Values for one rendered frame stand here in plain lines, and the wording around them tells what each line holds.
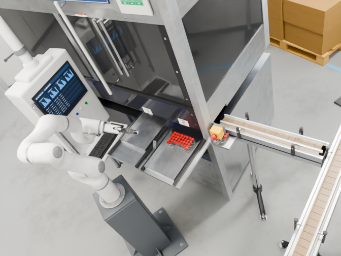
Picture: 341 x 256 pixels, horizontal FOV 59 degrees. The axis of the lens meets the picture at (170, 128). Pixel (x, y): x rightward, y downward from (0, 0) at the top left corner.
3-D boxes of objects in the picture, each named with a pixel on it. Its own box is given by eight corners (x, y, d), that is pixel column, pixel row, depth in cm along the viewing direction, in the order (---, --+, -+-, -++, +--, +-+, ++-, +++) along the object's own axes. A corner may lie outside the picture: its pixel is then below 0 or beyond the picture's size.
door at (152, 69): (143, 92, 212) (107, 18, 170) (194, 106, 188) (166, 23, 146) (143, 92, 212) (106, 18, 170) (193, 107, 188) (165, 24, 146)
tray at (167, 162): (172, 133, 224) (170, 130, 222) (201, 144, 210) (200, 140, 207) (145, 168, 210) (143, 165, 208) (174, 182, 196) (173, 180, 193)
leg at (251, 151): (255, 184, 266) (245, 129, 211) (265, 188, 261) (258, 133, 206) (250, 192, 262) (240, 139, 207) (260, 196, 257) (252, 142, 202)
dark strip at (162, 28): (195, 126, 206) (158, 24, 149) (200, 128, 203) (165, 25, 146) (194, 127, 205) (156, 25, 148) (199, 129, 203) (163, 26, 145)
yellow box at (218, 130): (216, 129, 204) (214, 122, 199) (226, 132, 200) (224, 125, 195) (210, 137, 201) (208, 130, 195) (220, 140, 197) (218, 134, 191)
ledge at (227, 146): (222, 130, 215) (222, 128, 213) (238, 135, 207) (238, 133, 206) (212, 145, 209) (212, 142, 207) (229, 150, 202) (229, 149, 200)
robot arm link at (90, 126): (97, 135, 182) (99, 120, 182) (75, 132, 181) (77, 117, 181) (99, 134, 191) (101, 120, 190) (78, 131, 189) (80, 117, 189)
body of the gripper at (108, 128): (103, 133, 191) (121, 136, 192) (101, 132, 181) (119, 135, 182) (105, 122, 192) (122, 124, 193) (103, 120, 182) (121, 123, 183)
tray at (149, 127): (147, 111, 248) (145, 108, 246) (171, 119, 234) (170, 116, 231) (122, 141, 234) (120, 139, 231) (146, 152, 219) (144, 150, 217)
